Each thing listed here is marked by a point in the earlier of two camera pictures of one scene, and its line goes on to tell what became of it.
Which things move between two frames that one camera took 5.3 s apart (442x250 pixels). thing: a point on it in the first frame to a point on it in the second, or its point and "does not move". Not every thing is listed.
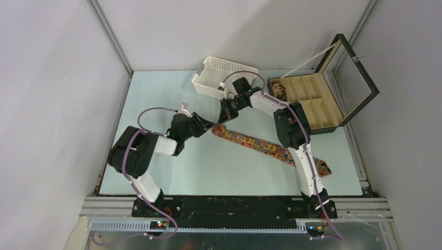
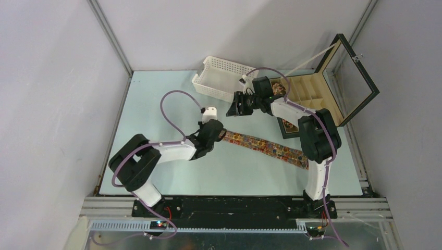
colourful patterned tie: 270,149 does not move
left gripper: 202,124 to 200,125
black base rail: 233,211 does not move
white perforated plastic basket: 215,72 does not move
